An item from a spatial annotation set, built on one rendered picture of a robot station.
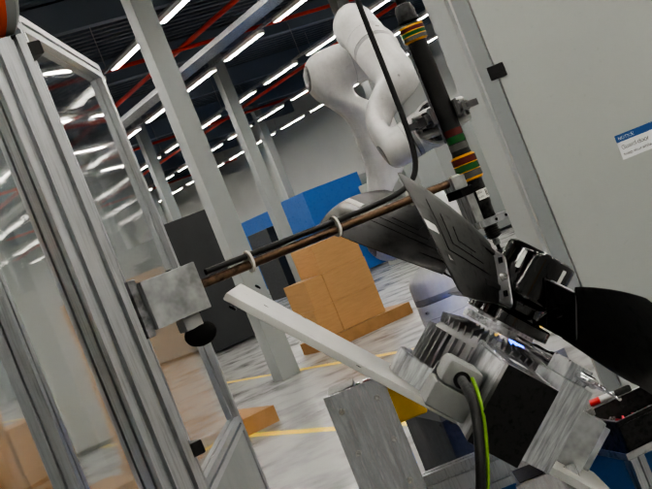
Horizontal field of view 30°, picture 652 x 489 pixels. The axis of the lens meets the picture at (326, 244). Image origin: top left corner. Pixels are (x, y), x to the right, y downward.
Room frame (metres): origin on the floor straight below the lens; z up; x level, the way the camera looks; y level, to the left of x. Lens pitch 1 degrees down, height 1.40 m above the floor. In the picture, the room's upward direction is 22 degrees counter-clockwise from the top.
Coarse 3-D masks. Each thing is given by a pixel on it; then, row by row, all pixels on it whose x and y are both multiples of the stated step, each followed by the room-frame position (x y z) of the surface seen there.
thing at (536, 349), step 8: (528, 344) 1.88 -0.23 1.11; (536, 344) 1.86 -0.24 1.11; (536, 352) 1.84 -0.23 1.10; (544, 352) 1.81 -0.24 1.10; (552, 352) 1.80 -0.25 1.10; (544, 360) 1.80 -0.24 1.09; (576, 376) 1.70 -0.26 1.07; (584, 376) 1.68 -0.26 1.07; (592, 376) 1.68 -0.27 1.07; (592, 384) 1.66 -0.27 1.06; (600, 384) 1.65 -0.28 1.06; (608, 392) 1.62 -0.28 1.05
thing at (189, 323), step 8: (184, 320) 1.74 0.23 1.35; (192, 320) 1.74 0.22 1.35; (200, 320) 1.75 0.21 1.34; (184, 328) 1.74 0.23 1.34; (192, 328) 1.74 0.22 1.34; (200, 328) 1.74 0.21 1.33; (208, 328) 1.75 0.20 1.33; (184, 336) 1.75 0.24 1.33; (192, 336) 1.74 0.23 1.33; (200, 336) 1.74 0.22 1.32; (208, 336) 1.74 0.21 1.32; (192, 344) 1.74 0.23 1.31; (200, 344) 1.75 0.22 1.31
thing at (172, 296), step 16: (176, 272) 1.72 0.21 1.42; (192, 272) 1.73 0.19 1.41; (128, 288) 1.69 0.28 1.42; (144, 288) 1.69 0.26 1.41; (160, 288) 1.70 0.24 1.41; (176, 288) 1.71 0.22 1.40; (192, 288) 1.73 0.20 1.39; (144, 304) 1.70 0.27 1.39; (160, 304) 1.70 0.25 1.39; (176, 304) 1.71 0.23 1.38; (192, 304) 1.72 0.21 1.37; (208, 304) 1.74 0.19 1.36; (144, 320) 1.69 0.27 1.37; (160, 320) 1.69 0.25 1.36; (176, 320) 1.70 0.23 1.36
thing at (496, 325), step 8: (464, 312) 1.99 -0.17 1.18; (472, 312) 1.96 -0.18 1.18; (480, 312) 1.97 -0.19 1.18; (480, 320) 1.94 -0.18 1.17; (488, 320) 1.93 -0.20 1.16; (496, 320) 1.95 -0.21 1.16; (496, 328) 1.93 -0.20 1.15; (504, 328) 1.92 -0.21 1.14; (512, 328) 1.94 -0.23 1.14; (512, 336) 1.92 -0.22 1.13; (520, 336) 1.95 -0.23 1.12
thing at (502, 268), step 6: (498, 252) 1.93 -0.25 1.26; (504, 258) 1.95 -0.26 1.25; (498, 264) 1.92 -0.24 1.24; (504, 264) 1.94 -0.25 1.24; (498, 270) 1.91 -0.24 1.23; (504, 270) 1.93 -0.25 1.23; (498, 276) 1.91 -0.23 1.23; (504, 282) 1.92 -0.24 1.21; (504, 288) 1.91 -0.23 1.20; (510, 288) 1.93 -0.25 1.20; (510, 294) 1.93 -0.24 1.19; (504, 300) 1.90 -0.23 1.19; (510, 300) 1.92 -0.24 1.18; (510, 306) 1.92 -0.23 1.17
